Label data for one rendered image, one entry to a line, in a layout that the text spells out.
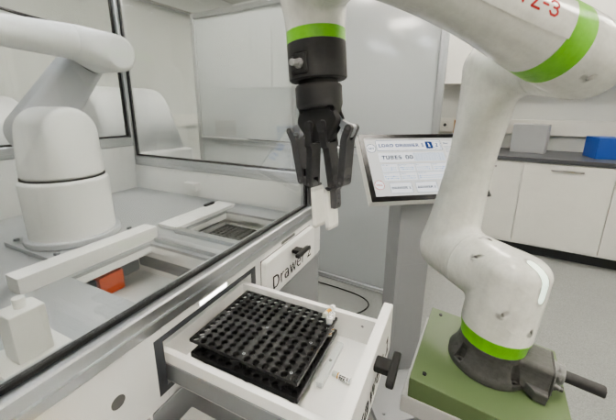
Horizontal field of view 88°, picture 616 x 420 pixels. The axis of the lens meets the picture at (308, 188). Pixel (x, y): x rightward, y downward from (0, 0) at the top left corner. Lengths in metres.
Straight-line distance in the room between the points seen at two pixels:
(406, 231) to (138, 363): 1.14
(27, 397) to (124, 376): 0.13
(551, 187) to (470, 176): 2.67
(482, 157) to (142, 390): 0.76
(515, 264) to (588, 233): 2.87
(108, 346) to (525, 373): 0.72
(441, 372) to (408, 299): 0.89
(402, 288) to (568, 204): 2.16
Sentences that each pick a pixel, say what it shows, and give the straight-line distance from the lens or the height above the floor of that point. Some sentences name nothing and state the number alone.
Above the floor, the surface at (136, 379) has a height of 0.89.
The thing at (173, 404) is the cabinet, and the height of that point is 0.78.
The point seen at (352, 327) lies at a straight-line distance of 0.73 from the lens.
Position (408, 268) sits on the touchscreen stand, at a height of 0.60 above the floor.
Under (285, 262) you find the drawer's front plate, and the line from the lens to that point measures 0.92.
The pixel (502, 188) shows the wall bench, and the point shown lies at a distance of 3.39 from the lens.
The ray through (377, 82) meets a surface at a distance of 2.15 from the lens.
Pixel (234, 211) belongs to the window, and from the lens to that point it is 0.73.
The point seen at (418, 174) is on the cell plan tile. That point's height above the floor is 1.05.
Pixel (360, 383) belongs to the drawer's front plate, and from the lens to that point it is 0.54.
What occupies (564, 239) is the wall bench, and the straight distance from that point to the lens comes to 3.55.
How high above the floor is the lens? 1.31
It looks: 15 degrees down
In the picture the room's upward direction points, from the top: straight up
